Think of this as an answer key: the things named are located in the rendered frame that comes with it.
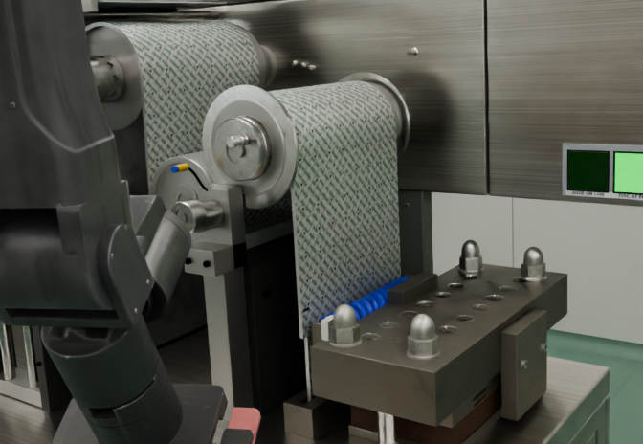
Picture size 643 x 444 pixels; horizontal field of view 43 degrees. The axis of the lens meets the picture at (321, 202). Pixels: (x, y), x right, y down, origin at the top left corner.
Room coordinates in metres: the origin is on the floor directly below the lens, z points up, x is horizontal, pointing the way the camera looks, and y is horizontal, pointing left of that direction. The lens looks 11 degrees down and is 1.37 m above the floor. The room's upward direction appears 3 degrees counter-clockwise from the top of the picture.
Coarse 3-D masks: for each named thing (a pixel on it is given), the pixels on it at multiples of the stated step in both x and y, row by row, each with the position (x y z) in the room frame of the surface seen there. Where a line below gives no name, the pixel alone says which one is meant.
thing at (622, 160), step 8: (616, 160) 1.03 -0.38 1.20; (624, 160) 1.03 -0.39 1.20; (632, 160) 1.02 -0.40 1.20; (640, 160) 1.01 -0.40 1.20; (616, 168) 1.03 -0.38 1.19; (624, 168) 1.03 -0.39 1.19; (632, 168) 1.02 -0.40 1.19; (640, 168) 1.01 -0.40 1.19; (616, 176) 1.03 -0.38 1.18; (624, 176) 1.03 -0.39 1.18; (632, 176) 1.02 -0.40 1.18; (640, 176) 1.01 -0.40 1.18; (616, 184) 1.03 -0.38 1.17; (624, 184) 1.03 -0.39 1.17; (632, 184) 1.02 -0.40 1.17; (640, 184) 1.01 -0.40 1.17; (640, 192) 1.01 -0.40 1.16
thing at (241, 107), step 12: (228, 108) 0.98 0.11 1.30; (240, 108) 0.97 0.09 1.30; (252, 108) 0.96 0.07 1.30; (264, 108) 0.95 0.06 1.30; (216, 120) 0.99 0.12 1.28; (264, 120) 0.95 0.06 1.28; (276, 120) 0.94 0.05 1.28; (396, 120) 1.14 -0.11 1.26; (276, 132) 0.94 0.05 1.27; (396, 132) 1.14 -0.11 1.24; (276, 144) 0.94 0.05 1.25; (276, 156) 0.94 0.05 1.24; (276, 168) 0.94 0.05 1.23; (228, 180) 0.98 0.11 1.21; (252, 180) 0.96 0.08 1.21; (264, 180) 0.95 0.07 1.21; (276, 180) 0.94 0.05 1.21; (252, 192) 0.96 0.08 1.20; (264, 192) 0.95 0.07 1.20
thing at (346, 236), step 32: (320, 192) 0.97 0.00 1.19; (352, 192) 1.03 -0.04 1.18; (384, 192) 1.09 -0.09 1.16; (320, 224) 0.97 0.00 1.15; (352, 224) 1.03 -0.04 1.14; (384, 224) 1.09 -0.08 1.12; (320, 256) 0.97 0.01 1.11; (352, 256) 1.03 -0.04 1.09; (384, 256) 1.09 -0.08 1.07; (320, 288) 0.97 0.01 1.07; (352, 288) 1.02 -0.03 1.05
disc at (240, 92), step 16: (224, 96) 0.98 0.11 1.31; (240, 96) 0.97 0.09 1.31; (256, 96) 0.95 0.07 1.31; (272, 96) 0.94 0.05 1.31; (208, 112) 1.00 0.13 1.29; (272, 112) 0.94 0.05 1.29; (208, 128) 1.00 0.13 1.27; (288, 128) 0.93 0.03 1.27; (208, 144) 1.00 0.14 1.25; (288, 144) 0.93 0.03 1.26; (208, 160) 1.01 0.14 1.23; (288, 160) 0.93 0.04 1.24; (288, 176) 0.93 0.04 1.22; (272, 192) 0.95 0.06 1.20; (256, 208) 0.96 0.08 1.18
